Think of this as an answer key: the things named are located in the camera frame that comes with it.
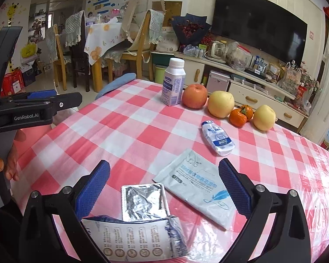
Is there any red apple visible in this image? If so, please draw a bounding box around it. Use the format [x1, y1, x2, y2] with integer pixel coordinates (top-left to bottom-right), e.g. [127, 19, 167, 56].
[182, 84, 208, 109]

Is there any dark chair with lace cover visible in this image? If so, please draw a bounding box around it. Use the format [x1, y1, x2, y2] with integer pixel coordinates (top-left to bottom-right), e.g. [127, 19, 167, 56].
[64, 10, 91, 92]

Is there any orange persimmon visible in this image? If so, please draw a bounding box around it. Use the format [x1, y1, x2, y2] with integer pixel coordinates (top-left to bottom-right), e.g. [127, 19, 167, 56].
[229, 108, 249, 128]
[240, 105, 254, 120]

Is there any white plastic bottle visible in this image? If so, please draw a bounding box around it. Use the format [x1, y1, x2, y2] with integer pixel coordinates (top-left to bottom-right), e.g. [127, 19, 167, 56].
[161, 58, 187, 106]

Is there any white plastic bag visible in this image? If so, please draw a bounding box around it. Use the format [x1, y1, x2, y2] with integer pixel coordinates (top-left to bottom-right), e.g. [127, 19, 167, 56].
[226, 42, 253, 71]

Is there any silver metal case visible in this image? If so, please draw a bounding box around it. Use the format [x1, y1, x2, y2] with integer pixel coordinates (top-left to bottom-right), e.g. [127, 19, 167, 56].
[207, 70, 231, 95]

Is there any large yellow pear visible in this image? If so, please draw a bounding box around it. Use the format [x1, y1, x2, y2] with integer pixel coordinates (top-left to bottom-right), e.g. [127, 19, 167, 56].
[207, 90, 235, 118]

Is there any silver foil blue packet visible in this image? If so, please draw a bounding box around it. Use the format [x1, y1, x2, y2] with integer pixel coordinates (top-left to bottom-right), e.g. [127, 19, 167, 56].
[121, 182, 170, 222]

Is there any pink checkered tablecloth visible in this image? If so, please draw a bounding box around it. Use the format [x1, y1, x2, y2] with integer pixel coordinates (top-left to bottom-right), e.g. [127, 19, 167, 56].
[9, 79, 329, 263]

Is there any clear printed gift bag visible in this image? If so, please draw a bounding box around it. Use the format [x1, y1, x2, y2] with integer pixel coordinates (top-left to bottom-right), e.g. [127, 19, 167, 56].
[277, 62, 302, 88]

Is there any small yellow pear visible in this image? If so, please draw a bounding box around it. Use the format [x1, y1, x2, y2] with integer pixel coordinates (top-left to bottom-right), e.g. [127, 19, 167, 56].
[253, 105, 276, 131]

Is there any pink flower bunch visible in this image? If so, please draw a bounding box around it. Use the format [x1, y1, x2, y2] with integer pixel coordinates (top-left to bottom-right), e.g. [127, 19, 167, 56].
[302, 63, 320, 94]

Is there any blue chair cushion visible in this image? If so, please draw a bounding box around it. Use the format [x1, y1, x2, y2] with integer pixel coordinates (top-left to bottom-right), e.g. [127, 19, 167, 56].
[95, 73, 137, 100]

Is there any cream fabric bag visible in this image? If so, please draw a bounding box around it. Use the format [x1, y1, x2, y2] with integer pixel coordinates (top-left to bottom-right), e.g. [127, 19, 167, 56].
[121, 0, 166, 52]

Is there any small white milk pouch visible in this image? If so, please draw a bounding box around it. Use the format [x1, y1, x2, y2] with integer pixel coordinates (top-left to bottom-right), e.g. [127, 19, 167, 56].
[201, 120, 235, 156]

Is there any person's left hand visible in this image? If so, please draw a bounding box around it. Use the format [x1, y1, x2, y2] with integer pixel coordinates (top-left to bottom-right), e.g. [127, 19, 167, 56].
[0, 129, 26, 181]

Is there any dark wrapped bouquet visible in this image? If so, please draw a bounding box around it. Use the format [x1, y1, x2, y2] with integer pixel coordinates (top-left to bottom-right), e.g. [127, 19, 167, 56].
[170, 13, 211, 47]

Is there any pack of small bottles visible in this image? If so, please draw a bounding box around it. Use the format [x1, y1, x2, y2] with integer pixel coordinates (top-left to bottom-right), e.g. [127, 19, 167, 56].
[183, 44, 205, 58]

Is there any white electric kettle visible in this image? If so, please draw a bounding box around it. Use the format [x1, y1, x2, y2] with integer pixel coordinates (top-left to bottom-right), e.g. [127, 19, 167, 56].
[210, 41, 227, 61]

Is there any black television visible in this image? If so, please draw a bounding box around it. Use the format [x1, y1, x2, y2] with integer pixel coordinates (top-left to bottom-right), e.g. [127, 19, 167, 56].
[211, 0, 308, 63]

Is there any white television cabinet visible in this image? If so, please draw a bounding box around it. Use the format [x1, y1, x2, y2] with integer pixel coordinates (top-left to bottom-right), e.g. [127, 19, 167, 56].
[151, 50, 309, 128]

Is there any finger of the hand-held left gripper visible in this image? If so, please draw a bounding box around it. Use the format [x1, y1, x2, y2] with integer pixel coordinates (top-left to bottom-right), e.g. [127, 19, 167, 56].
[48, 92, 83, 116]
[1, 89, 58, 104]

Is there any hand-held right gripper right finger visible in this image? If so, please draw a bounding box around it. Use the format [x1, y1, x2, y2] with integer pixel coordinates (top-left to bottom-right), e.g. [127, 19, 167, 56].
[218, 158, 311, 263]

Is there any red gift bag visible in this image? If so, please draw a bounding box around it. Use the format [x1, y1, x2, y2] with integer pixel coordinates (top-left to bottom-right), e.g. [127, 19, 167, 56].
[1, 70, 24, 94]

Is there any white blue wipe packet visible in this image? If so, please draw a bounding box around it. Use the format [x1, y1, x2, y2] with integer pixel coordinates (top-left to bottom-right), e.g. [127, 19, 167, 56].
[153, 148, 238, 231]

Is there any white printed shopping bag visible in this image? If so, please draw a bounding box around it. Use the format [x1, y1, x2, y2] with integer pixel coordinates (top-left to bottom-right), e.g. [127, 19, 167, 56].
[155, 26, 180, 52]

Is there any light wooden chair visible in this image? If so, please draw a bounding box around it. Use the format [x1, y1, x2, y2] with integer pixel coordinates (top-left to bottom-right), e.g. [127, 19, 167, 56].
[53, 24, 72, 91]

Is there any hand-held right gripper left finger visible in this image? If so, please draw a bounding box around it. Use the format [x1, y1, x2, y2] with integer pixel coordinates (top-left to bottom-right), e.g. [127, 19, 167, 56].
[18, 159, 111, 263]

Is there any orange print table cover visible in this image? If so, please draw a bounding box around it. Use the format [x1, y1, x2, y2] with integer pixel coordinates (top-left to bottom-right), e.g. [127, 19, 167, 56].
[84, 22, 127, 66]

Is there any yellow bag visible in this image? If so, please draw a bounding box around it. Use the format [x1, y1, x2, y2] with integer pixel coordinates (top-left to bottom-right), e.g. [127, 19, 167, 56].
[21, 42, 38, 58]

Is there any green waste bin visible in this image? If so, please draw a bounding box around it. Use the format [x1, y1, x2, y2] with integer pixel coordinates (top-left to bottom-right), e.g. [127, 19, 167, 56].
[155, 64, 168, 84]

